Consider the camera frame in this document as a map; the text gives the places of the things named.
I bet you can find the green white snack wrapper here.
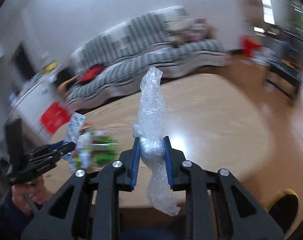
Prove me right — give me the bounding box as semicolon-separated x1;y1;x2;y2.
64;113;118;171

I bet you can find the clear bubble wrap piece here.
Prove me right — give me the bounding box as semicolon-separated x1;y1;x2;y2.
132;67;180;216

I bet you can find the yellow rimmed trash bin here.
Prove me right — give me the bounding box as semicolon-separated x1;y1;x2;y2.
263;189;301;235

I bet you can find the person's left hand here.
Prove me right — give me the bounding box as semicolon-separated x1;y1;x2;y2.
11;176;53;215

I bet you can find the red pig stool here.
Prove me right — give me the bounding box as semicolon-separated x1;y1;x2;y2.
40;101;71;135

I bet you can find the white cabinet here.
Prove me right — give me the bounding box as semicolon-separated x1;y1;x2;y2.
8;64;64;145

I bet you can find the yellow item on cabinet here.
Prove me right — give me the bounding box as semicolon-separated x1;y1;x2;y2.
43;61;58;74

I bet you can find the red cloth on sofa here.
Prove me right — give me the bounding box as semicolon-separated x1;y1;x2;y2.
77;64;105;85

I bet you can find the dark wooden side table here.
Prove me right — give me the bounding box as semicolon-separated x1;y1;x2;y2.
263;60;303;101

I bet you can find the black white patterned sofa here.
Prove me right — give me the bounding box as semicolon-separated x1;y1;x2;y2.
65;5;227;112

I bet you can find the red bucket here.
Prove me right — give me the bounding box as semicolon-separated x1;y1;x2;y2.
241;35;262;57

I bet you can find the clutter pile on sofa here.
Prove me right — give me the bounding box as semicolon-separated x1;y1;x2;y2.
166;16;217;47

